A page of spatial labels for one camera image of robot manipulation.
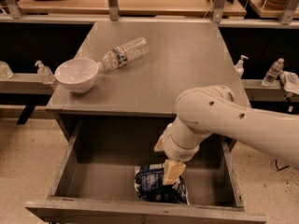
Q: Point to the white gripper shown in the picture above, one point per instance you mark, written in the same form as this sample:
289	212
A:
179	149

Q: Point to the blue chip bag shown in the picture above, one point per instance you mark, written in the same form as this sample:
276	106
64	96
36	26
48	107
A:
149	185

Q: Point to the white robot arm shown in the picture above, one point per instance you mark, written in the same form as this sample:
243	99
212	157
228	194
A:
207	110

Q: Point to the open grey top drawer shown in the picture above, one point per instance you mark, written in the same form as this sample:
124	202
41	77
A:
95	184

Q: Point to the grey cabinet counter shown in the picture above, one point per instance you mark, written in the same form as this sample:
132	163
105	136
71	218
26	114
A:
128	108

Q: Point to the clear plastic water bottle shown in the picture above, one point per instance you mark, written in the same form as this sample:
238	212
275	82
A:
123	54

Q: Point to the right hand sanitizer pump bottle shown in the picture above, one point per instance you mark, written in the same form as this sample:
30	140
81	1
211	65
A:
239	65

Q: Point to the hand sanitizer pump bottle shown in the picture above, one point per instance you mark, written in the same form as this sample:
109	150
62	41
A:
239	65
45	74

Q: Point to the white bowl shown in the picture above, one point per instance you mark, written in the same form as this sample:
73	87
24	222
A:
77	75

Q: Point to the small water bottle on shelf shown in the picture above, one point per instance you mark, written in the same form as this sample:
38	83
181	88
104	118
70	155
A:
273	72

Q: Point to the crumpled white cloth on shelf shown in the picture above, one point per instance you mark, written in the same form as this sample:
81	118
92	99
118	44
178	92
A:
290	81

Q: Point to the left hand sanitizer pump bottle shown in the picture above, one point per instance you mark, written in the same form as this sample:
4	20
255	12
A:
45	74

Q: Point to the wooden back table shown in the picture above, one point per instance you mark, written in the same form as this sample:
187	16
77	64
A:
196	8

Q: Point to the clear container far left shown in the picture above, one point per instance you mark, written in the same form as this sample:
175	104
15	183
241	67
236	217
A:
5	70

